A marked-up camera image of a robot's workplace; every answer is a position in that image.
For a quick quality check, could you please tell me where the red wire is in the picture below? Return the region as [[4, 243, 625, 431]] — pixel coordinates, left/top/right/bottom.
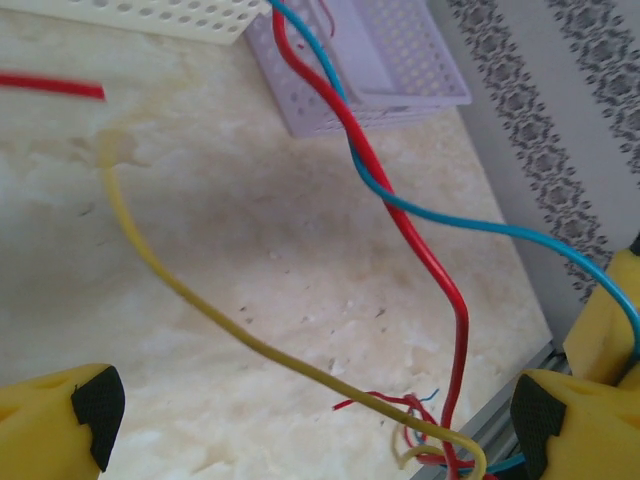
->
[[0, 71, 107, 103], [331, 389, 441, 451], [317, 0, 337, 37]]

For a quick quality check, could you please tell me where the bundle of coloured wires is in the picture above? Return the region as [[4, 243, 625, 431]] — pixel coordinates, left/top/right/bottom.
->
[[97, 132, 489, 480], [269, 0, 474, 480]]

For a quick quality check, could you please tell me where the large white perforated basket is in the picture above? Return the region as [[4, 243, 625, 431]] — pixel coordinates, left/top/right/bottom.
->
[[59, 0, 275, 47]]

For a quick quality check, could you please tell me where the right aluminium side rail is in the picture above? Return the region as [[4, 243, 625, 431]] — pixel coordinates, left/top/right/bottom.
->
[[449, 339, 571, 480]]

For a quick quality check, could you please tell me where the yellow wire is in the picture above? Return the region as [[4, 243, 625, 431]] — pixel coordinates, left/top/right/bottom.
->
[[392, 424, 449, 471]]

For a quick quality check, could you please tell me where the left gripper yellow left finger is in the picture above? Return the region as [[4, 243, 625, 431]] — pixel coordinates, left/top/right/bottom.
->
[[0, 363, 126, 480]]

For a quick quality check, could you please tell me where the purple perforated basket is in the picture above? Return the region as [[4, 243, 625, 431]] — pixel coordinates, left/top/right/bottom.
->
[[243, 0, 474, 140]]

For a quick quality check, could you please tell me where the blue wire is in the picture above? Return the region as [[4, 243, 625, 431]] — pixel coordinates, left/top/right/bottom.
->
[[267, 0, 640, 361]]

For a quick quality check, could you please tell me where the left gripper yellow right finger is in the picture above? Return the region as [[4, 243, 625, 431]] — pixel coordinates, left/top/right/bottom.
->
[[509, 370, 640, 480]]

